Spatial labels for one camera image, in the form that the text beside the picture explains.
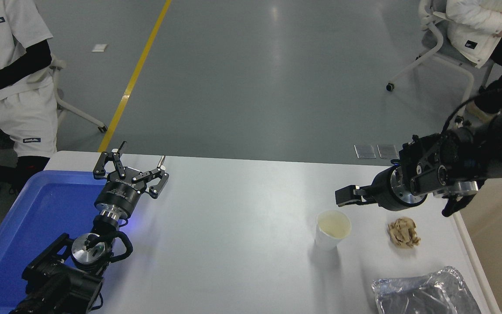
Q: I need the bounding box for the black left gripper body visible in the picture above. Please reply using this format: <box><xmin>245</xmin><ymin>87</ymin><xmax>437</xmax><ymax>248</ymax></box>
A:
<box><xmin>94</xmin><ymin>173</ymin><xmax>148</xmax><ymax>215</ymax></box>

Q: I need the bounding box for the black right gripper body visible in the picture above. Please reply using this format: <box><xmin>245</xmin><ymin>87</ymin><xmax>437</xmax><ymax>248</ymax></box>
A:
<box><xmin>372</xmin><ymin>167</ymin><xmax>408</xmax><ymax>212</ymax></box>

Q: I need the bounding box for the white paper cup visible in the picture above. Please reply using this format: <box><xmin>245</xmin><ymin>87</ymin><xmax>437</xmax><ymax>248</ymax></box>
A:
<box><xmin>315</xmin><ymin>210</ymin><xmax>352</xmax><ymax>251</ymax></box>

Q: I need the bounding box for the silver floor plate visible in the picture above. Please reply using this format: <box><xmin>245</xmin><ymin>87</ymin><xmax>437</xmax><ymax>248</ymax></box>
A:
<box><xmin>377</xmin><ymin>144</ymin><xmax>399</xmax><ymax>159</ymax></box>
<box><xmin>354</xmin><ymin>144</ymin><xmax>377</xmax><ymax>159</ymax></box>

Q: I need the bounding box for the crumpled tan paper ball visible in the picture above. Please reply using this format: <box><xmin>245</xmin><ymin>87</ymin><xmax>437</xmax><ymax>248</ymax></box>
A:
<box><xmin>387</xmin><ymin>217</ymin><xmax>422</xmax><ymax>249</ymax></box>

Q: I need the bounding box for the white wheeled chair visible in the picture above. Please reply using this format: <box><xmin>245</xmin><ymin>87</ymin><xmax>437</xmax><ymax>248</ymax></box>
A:
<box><xmin>386</xmin><ymin>0</ymin><xmax>495</xmax><ymax>127</ymax></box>
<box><xmin>50</xmin><ymin>59</ymin><xmax>109</xmax><ymax>133</ymax></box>

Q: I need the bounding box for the blue plastic tray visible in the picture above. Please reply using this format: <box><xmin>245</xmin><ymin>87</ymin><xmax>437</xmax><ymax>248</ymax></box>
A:
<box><xmin>0</xmin><ymin>170</ymin><xmax>123</xmax><ymax>314</ymax></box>

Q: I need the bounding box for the silver foil tray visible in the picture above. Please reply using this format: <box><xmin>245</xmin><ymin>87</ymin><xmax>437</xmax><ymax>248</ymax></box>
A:
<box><xmin>372</xmin><ymin>266</ymin><xmax>482</xmax><ymax>314</ymax></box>

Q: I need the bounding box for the person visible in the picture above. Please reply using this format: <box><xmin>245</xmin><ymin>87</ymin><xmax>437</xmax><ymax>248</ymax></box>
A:
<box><xmin>445</xmin><ymin>0</ymin><xmax>502</xmax><ymax>117</ymax></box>

